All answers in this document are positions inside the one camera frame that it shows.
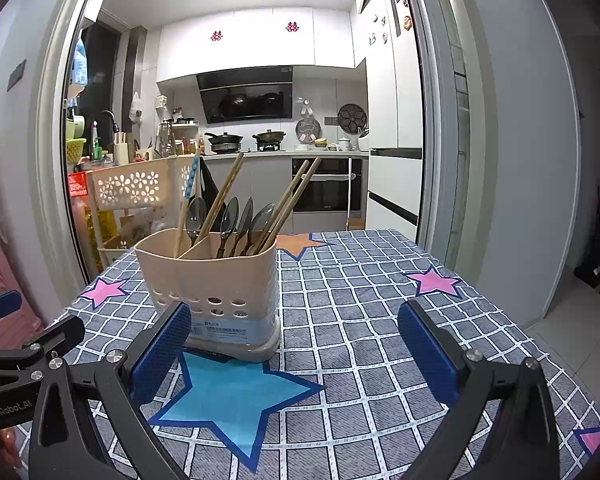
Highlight stack of pink plastic stools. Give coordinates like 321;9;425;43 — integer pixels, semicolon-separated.
0;232;43;348

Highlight black range hood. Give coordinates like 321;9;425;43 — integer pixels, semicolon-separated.
196;65;295;125

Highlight white upper kitchen cabinets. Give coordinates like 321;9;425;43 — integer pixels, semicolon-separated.
156;7;356;83

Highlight white refrigerator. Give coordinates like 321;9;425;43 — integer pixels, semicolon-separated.
352;0;425;241

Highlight black hanging cloth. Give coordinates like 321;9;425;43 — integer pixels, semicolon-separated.
200;157;221;211

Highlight round metal steamer plate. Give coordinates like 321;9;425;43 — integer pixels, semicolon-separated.
294;99;322;145

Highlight beige flower-cutout trolley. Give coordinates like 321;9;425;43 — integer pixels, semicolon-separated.
85;154;203;271

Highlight grey kitchen counter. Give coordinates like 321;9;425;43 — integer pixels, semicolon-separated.
200;150;370;233

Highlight curved kitchen faucet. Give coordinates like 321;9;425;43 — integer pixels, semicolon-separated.
98;110;120;141

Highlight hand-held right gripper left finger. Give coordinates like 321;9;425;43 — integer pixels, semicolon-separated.
28;301;193;480

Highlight grey checked star tablecloth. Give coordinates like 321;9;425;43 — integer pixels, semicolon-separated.
10;229;600;480

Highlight black wok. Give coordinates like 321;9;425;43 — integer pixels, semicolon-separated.
204;131;245;155

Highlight dark lidded cooking pot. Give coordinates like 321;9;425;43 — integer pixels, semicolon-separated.
252;129;287;152

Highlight black built-in oven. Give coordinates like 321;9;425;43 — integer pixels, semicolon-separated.
291;156;363;213

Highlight blue-patterned wooden chopstick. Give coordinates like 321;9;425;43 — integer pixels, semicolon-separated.
176;154;202;257

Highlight white spice rack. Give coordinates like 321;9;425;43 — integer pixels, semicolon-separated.
155;95;203;158

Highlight blue plastic bag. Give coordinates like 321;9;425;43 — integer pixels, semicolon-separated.
72;37;91;86

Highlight red plastic basket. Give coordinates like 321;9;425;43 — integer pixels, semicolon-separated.
68;171;92;198

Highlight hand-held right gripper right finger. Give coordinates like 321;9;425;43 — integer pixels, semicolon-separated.
397;300;561;480

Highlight beige plastic utensil holder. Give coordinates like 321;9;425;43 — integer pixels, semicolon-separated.
134;228;282;362

